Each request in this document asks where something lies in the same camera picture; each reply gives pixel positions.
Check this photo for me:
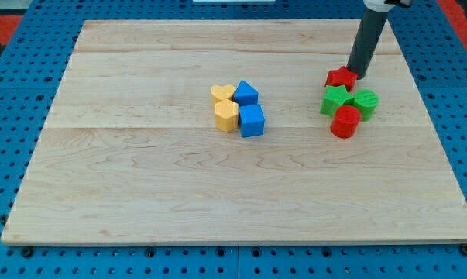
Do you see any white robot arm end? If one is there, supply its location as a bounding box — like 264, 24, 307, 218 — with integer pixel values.
363, 0, 414, 12

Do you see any yellow hexagon block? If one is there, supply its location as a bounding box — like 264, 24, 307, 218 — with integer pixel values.
215, 99, 239, 132

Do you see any blue cube block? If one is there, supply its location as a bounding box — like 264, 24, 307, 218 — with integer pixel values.
239, 104, 265, 137

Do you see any blue triangle block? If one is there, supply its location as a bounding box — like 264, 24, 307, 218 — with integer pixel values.
233, 80, 259, 106

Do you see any yellow heart block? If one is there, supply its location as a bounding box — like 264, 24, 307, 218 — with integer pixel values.
210, 84, 235, 108

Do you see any light wooden board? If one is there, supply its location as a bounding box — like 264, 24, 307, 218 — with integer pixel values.
1, 19, 467, 246

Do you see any green star block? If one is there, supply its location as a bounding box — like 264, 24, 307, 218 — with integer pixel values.
320, 85, 354, 117

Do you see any red cylinder block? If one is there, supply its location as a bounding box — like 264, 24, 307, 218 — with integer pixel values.
330, 105, 362, 139

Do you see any red star block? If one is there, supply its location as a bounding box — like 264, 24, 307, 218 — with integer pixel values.
324, 66, 358, 92

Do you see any green cylinder block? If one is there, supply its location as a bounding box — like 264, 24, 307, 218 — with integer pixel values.
352, 89, 379, 122

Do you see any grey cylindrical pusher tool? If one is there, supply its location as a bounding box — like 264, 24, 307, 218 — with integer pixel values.
346, 8, 388, 80

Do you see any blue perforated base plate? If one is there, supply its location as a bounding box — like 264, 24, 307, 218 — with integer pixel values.
0, 1, 467, 278

